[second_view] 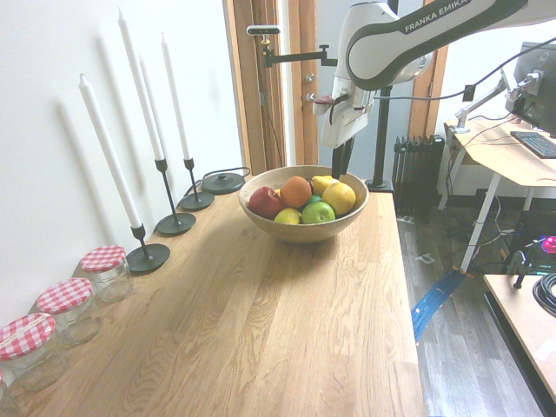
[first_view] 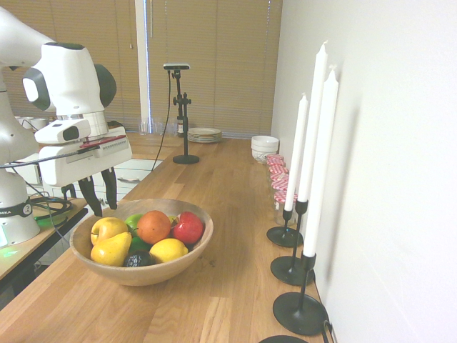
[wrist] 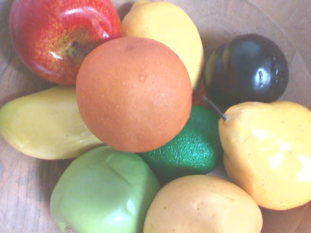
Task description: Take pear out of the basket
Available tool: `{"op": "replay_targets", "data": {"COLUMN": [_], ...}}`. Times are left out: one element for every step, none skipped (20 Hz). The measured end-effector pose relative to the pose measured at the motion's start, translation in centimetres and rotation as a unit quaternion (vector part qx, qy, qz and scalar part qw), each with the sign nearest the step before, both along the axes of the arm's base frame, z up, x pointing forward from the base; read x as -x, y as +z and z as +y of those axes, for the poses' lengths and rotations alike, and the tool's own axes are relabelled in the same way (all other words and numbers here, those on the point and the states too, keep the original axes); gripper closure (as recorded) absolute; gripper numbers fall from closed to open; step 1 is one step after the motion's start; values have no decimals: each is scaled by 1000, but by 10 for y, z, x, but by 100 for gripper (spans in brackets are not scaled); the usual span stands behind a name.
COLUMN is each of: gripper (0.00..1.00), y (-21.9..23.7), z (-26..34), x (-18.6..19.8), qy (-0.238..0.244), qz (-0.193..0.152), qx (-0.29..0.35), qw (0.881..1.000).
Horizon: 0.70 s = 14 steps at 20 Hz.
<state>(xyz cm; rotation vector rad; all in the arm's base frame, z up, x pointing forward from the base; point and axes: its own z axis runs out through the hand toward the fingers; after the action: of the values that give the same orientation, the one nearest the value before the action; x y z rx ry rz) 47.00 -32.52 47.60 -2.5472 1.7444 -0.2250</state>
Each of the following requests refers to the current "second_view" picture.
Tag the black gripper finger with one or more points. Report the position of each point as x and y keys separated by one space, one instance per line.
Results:
x=347 y=156
x=336 y=163

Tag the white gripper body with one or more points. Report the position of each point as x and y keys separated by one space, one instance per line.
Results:
x=343 y=123

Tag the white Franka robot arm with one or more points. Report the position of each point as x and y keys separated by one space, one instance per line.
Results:
x=391 y=43

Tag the pointed yellow pear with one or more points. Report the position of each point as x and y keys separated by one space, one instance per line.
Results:
x=321 y=184

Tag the green lime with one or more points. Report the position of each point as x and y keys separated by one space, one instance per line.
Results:
x=315 y=199

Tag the orange fruit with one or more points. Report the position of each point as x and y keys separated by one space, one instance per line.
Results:
x=295 y=191

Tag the green apple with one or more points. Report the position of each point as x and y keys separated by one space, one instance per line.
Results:
x=318 y=213

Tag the black radiator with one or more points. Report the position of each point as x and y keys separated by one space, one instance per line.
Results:
x=417 y=178

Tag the wooden fruit bowl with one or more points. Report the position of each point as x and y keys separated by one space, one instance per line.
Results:
x=304 y=232

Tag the red apple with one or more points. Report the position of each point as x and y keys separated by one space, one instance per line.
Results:
x=265 y=203

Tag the wooden door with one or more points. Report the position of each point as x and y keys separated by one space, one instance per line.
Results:
x=249 y=108

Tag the black round base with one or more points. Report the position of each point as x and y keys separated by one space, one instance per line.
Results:
x=223 y=184

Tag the black candle holder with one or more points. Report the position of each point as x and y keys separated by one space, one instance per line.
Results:
x=176 y=225
x=197 y=201
x=147 y=258

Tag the wooden desk white legs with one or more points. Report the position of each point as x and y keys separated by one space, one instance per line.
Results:
x=508 y=167

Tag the blue floor strip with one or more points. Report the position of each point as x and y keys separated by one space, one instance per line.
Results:
x=434 y=299

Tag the white taper candle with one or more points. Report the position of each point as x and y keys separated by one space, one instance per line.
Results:
x=108 y=152
x=141 y=87
x=176 y=100

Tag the black keyboard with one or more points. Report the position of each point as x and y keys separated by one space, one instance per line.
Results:
x=536 y=143

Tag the black computer monitor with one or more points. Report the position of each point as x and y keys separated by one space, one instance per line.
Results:
x=538 y=100

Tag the black table clamp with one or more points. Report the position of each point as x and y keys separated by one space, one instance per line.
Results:
x=519 y=271

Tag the pink round knob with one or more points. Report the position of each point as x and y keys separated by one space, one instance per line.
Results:
x=549 y=244

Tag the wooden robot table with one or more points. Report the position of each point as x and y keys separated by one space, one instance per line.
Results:
x=521 y=330

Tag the glass jar red checked lid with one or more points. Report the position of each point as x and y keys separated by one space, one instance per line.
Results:
x=28 y=347
x=106 y=278
x=69 y=310

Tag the black pole camera mount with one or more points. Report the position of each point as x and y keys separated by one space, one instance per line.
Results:
x=384 y=143

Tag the grey stereo camera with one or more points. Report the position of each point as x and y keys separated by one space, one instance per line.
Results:
x=264 y=30

